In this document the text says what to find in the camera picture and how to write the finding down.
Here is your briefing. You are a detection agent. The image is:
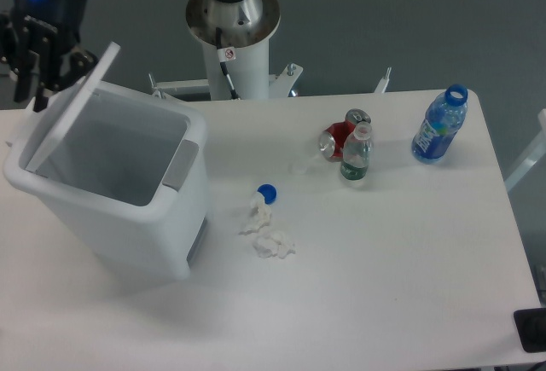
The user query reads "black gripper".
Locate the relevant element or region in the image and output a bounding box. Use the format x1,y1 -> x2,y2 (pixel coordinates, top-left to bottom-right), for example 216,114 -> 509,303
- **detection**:
1,0 -> 98,112

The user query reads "white trash can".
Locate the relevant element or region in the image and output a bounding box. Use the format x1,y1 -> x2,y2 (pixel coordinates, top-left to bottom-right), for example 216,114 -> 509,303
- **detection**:
3,43 -> 211,280

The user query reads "blue bottle cap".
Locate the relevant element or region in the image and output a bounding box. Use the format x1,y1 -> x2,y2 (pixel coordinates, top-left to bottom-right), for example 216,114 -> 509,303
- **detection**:
257,183 -> 277,205

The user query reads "clear bottle cap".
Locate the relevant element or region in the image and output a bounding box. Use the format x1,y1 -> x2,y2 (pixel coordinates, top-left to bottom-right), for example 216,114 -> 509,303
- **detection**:
290,161 -> 309,175

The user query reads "crushed red soda can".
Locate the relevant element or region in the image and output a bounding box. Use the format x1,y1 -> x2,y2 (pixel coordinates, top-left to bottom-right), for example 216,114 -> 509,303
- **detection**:
317,108 -> 371,161

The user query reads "crumpled white tissue upper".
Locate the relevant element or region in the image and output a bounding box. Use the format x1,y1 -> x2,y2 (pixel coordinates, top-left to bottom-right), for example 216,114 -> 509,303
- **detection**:
240,192 -> 271,235

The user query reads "crumpled white tissue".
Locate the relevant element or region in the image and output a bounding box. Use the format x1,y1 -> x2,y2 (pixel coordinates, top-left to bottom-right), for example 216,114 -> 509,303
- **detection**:
253,230 -> 296,259
240,192 -> 271,235

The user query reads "crumpled white tissue lower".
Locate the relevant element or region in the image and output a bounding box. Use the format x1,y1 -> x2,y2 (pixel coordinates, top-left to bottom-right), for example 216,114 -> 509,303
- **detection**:
253,230 -> 296,259

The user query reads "small clear green-label bottle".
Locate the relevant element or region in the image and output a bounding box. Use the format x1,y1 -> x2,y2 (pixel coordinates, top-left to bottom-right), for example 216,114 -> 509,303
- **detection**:
340,121 -> 374,181

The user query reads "large blue drink bottle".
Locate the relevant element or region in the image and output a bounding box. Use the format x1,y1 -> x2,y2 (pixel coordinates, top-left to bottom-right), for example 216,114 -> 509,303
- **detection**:
411,84 -> 468,164

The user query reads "black device at edge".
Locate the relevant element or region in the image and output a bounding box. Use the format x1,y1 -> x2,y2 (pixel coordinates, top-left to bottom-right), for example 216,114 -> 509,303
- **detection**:
514,308 -> 545,353

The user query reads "black cable on pedestal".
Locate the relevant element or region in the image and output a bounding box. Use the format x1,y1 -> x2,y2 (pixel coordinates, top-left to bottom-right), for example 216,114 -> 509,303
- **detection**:
214,26 -> 241,101

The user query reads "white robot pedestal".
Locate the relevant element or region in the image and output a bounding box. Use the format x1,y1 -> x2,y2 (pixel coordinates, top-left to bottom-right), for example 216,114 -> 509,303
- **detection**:
147,0 -> 393,101

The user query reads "white frame right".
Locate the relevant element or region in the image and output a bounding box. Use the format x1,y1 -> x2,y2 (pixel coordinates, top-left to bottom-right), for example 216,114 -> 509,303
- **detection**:
504,109 -> 545,193

